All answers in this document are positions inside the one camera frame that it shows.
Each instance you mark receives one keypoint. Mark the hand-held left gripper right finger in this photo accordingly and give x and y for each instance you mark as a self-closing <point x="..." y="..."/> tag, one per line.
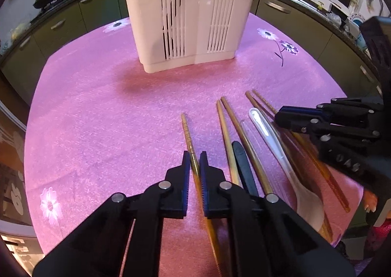
<point x="204" y="191"/>

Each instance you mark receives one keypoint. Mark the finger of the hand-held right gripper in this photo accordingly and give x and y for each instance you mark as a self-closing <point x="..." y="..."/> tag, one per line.
<point x="302" y="112"/>
<point x="293" y="124"/>

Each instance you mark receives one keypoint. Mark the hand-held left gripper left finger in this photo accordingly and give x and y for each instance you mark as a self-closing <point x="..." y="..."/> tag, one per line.
<point x="185" y="191"/>

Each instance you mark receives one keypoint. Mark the white plastic spoon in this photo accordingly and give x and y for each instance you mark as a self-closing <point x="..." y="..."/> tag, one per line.
<point x="275" y="142"/>

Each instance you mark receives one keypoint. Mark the person's right hand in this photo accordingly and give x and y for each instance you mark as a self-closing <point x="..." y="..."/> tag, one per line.
<point x="370" y="200"/>

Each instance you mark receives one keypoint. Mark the translucent plastic utensil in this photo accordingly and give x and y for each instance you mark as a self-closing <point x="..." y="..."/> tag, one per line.
<point x="254" y="140"/>

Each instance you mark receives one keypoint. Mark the red patterned clothing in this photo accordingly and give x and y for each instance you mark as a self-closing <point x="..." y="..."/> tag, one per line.
<point x="380" y="234"/>

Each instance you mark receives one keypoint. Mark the dark stone countertop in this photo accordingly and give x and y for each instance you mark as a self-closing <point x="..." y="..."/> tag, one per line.
<point x="336" y="28"/>

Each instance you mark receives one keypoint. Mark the pink floral tablecloth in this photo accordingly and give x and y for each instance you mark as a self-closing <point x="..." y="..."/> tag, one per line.
<point x="107" y="127"/>

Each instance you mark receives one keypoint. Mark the green lower cabinets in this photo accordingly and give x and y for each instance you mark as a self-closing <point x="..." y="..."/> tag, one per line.
<point x="61" y="38"/>

